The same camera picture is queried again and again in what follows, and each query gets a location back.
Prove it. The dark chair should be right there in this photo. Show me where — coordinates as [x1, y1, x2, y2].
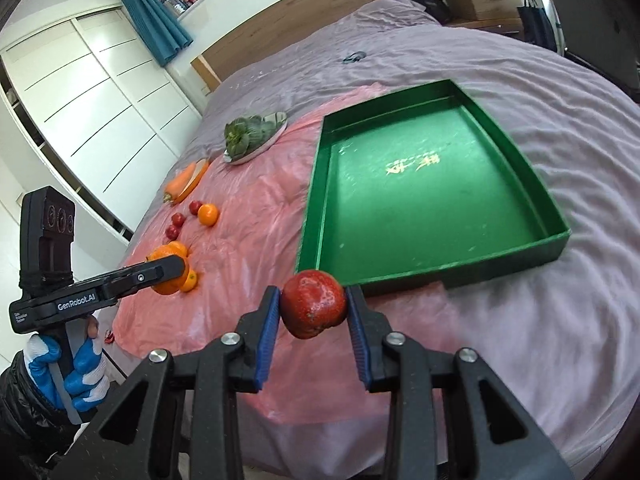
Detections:
[552, 0, 639, 102]

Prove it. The green bok choy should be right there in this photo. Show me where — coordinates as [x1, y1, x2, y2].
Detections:
[224, 115, 279, 160]

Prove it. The small red apple front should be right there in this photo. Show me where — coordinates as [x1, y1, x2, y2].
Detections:
[165, 224, 180, 240]

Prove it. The large orange with stem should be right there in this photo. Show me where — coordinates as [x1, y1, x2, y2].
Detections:
[198, 204, 219, 228]

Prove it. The small red apple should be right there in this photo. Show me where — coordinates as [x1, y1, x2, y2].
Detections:
[165, 224, 180, 240]
[171, 212, 186, 228]
[189, 200, 203, 216]

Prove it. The green tray box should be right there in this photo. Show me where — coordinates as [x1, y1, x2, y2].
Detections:
[296, 79, 570, 295]

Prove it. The blue white gloved left hand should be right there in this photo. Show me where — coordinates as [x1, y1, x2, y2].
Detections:
[23, 316, 110, 413]

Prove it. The white wardrobe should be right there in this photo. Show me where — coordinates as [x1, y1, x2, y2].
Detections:
[1, 8, 201, 231]

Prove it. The pink plastic sheet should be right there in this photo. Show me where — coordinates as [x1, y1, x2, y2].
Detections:
[112, 81, 471, 424]

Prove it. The large red apple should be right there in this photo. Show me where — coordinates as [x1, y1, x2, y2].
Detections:
[279, 270, 347, 339]

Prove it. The wooden headboard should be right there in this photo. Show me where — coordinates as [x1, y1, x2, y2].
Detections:
[191, 0, 374, 91]

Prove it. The orange rimmed oval dish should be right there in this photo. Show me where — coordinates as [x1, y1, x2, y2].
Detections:
[172, 159, 209, 204]

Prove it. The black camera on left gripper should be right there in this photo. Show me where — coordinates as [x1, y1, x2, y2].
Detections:
[18, 186, 75, 297]

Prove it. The black jacket left forearm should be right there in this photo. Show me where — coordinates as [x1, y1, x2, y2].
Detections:
[1, 351, 80, 480]

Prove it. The purple grey bedspread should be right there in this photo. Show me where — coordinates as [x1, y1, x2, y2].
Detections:
[107, 0, 639, 479]

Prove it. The small red apple back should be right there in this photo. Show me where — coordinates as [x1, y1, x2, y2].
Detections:
[189, 200, 203, 216]

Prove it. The teal curtain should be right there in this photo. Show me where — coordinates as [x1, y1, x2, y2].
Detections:
[120, 0, 193, 67]

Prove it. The carrot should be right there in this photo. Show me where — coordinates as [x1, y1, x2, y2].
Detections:
[163, 162, 196, 203]

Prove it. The white oval plate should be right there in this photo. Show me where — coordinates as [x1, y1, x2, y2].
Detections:
[222, 112, 288, 165]

